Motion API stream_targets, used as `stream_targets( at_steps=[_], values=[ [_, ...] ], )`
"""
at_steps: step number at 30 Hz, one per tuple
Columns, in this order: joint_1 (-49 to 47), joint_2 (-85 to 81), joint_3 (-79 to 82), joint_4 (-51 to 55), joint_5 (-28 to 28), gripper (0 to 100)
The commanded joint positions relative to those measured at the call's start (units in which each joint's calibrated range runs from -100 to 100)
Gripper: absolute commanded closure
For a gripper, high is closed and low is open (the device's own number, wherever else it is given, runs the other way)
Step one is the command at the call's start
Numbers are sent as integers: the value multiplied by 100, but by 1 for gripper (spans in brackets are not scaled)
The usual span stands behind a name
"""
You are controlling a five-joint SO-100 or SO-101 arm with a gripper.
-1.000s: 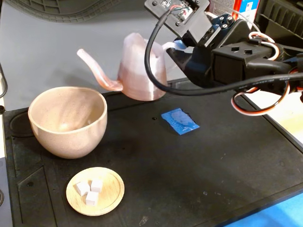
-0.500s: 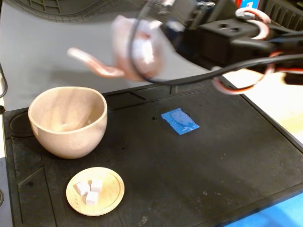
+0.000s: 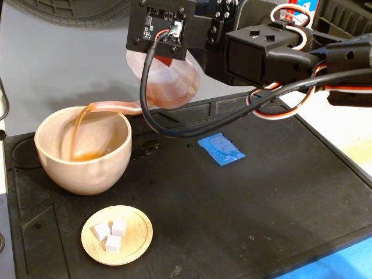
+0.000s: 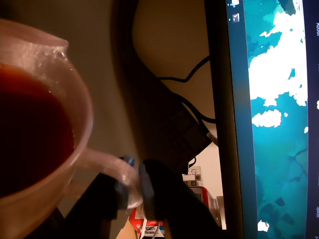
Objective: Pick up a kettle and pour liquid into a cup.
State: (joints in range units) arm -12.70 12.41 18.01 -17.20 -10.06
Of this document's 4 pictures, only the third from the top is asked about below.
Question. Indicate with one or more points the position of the blue tape patch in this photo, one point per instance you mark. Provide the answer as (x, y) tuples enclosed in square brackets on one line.
[(222, 149)]

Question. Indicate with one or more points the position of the blue plastic board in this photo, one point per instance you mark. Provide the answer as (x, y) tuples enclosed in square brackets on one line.
[(328, 261)]

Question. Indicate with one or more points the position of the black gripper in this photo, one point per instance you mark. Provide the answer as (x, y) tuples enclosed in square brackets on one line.
[(210, 31)]

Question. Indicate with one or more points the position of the smooth grey silicone sheet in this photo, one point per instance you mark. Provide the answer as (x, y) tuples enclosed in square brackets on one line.
[(72, 67)]

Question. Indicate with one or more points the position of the black rubber work mat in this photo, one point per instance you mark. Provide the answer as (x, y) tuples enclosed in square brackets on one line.
[(221, 209)]

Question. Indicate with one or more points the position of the beige speckled ceramic cup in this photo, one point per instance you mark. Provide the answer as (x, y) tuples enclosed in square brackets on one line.
[(87, 177)]

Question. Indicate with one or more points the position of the round wooden coaster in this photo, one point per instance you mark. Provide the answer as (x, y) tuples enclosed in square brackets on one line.
[(136, 235)]

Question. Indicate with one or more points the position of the red white cardboard box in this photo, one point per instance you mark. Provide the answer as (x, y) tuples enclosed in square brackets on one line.
[(302, 7)]

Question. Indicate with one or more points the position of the dark grey textured rubber mat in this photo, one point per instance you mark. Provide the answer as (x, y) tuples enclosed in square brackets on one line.
[(67, 13)]

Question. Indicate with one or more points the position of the black camera box circuit board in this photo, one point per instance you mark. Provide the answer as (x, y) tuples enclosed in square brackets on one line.
[(157, 23)]

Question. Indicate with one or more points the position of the translucent pink plastic kettle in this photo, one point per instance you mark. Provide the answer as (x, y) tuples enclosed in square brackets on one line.
[(171, 84)]

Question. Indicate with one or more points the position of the black plastic crate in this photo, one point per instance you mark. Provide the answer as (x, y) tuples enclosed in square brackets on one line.
[(346, 17)]

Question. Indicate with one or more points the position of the white sugar cube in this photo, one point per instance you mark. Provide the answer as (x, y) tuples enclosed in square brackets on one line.
[(118, 228), (113, 244), (101, 231)]

